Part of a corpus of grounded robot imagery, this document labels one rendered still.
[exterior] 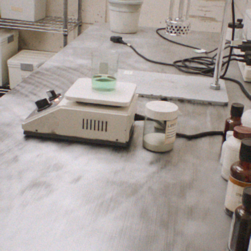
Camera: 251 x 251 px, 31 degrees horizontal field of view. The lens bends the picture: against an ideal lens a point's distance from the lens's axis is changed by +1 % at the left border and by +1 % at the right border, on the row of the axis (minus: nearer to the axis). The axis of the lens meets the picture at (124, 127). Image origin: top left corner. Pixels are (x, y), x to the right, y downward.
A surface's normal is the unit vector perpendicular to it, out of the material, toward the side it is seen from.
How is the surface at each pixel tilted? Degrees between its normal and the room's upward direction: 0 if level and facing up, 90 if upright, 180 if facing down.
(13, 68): 92
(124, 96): 0
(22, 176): 0
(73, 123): 90
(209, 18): 90
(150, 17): 90
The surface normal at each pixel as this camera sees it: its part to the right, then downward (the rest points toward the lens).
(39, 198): 0.07, -0.92
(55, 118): -0.15, 0.37
